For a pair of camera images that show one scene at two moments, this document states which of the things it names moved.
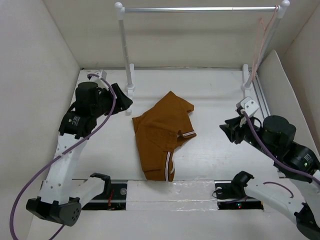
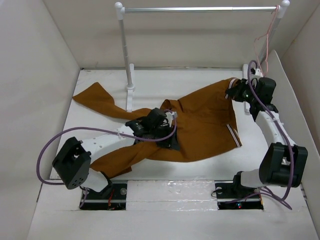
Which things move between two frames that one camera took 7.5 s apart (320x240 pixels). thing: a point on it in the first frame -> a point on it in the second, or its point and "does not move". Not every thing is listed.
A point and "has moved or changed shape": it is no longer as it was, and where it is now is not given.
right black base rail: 226,199 does not move
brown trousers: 159,129 has moved or changed shape
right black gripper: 230,131 -> 235,92
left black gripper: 123,102 -> 171,144
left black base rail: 116,200 does not move
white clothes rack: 247,88 does not move
